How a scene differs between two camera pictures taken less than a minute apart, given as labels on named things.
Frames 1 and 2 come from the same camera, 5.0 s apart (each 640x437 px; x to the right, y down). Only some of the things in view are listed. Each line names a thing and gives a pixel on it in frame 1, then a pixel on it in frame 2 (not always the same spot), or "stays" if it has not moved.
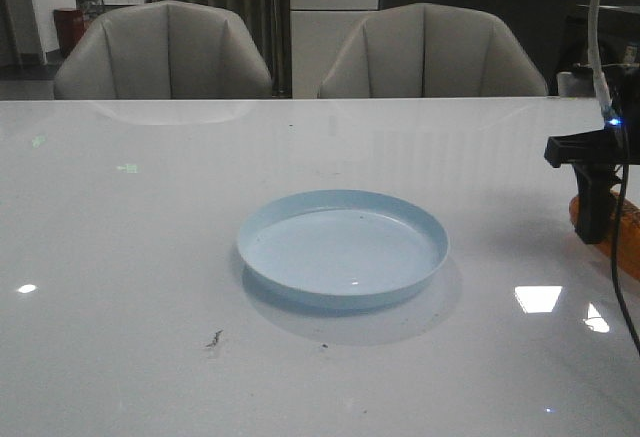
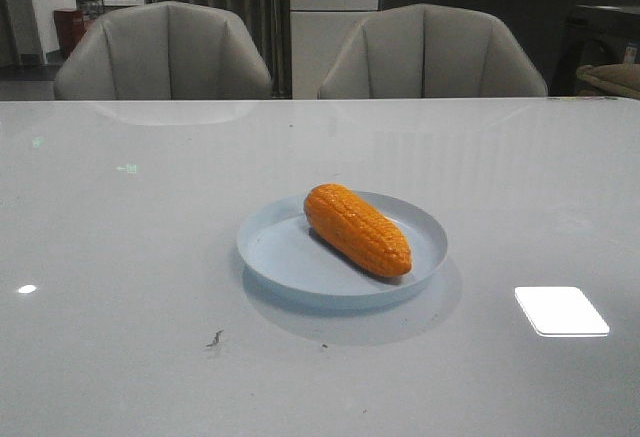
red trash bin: [69, 24] stays
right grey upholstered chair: [431, 51] stays
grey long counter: [534, 4] stays
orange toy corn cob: [629, 237] to [358, 229]
